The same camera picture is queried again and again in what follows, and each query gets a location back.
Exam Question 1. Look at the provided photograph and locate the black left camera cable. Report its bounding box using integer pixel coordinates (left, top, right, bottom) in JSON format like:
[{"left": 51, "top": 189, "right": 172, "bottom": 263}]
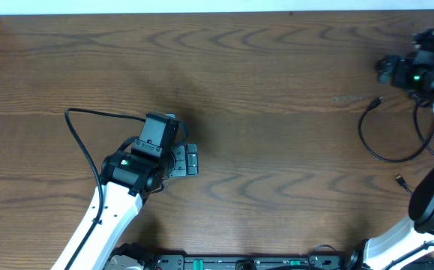
[{"left": 62, "top": 107, "right": 148, "bottom": 270}]

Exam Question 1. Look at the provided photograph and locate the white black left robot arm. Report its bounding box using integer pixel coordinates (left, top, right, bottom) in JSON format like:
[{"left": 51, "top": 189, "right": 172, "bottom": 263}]
[{"left": 53, "top": 112, "right": 199, "bottom": 269}]

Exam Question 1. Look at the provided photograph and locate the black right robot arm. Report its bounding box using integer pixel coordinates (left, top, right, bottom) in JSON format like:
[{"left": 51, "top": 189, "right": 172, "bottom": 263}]
[{"left": 347, "top": 28, "right": 434, "bottom": 269}]

